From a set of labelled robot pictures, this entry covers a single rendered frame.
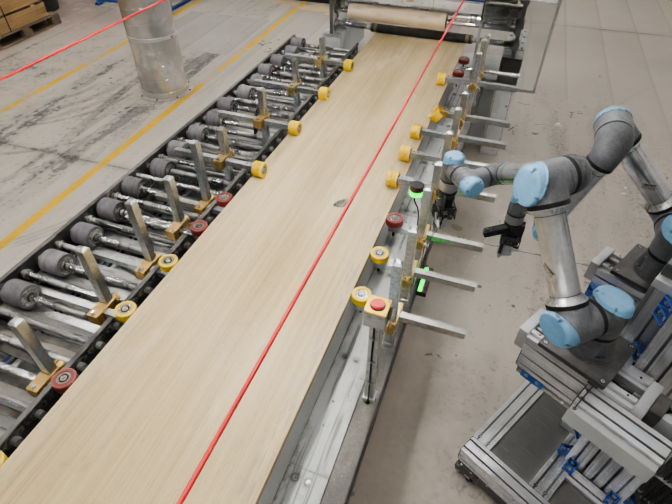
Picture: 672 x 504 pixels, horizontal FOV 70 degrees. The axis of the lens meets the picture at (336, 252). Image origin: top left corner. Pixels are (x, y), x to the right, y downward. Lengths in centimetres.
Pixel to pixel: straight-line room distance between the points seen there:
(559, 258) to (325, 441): 102
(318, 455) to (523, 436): 104
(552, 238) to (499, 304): 179
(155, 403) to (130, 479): 24
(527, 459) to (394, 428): 63
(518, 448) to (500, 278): 129
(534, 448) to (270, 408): 131
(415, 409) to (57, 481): 167
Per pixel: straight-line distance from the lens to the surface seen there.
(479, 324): 308
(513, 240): 218
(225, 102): 344
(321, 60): 368
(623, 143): 181
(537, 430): 253
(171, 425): 167
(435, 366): 283
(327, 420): 191
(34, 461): 178
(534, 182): 142
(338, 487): 173
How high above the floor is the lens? 232
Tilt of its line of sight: 43 degrees down
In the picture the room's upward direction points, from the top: straight up
